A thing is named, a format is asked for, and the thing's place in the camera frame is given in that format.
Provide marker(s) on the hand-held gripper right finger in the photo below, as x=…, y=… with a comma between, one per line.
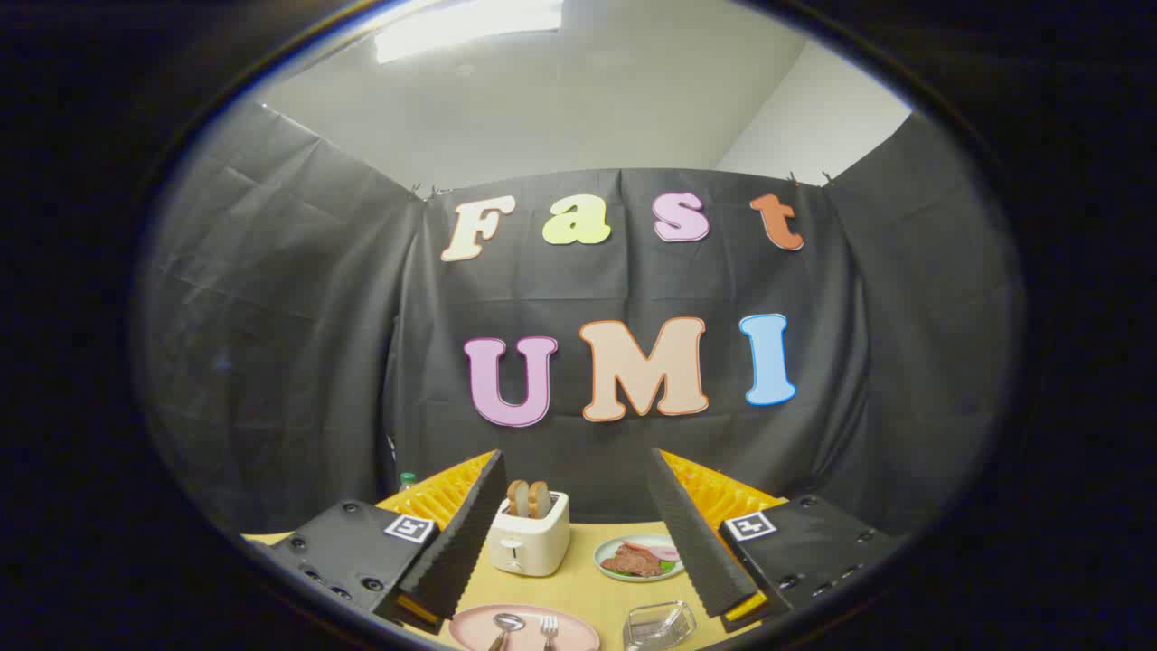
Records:
x=691, y=533

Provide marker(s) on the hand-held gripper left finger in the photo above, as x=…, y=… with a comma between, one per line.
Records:
x=465, y=533

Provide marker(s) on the pink ham slice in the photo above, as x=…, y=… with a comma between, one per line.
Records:
x=665, y=552

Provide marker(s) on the brown meat slice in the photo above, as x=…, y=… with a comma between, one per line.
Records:
x=631, y=562

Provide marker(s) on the white toaster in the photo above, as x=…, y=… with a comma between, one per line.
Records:
x=533, y=542

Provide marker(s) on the clear plastic water bottle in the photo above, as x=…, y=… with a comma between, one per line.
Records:
x=408, y=480

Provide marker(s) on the pale green plate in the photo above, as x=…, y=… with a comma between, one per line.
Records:
x=607, y=548

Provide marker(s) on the pink plate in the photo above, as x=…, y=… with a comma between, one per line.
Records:
x=578, y=633

